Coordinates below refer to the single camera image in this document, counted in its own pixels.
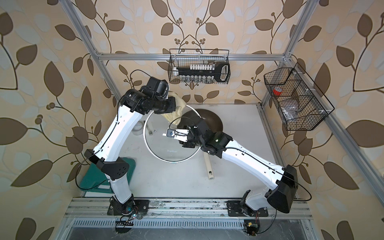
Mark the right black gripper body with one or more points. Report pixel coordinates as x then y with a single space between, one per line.
193 140

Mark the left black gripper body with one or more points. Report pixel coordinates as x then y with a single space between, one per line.
165 105

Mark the glass pot lid cream handle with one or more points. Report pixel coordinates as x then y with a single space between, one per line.
165 139

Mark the yellow cleaning cloth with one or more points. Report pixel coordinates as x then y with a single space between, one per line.
177 108

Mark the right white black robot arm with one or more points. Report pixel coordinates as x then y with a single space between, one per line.
281 182

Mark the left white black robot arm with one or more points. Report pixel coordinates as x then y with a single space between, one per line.
132 106

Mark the clear tape roll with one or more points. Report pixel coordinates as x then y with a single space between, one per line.
138 128

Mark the black white tool in basket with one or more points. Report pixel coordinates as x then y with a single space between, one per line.
216 72

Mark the clear plastic bag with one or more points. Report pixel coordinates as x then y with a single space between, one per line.
290 109

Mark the green mat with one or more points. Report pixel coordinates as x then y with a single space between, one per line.
96 179

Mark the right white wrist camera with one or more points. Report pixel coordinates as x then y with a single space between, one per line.
178 134

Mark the dark frying pan cream handle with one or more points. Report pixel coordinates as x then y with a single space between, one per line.
213 121

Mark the black wire basket back wall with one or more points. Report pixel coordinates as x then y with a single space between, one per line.
184 57

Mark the black wire basket wall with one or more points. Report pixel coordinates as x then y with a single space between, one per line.
314 106
184 57

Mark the black wire basket right wall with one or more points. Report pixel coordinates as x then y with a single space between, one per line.
314 106

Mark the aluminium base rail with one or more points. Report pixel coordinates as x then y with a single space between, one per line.
175 213

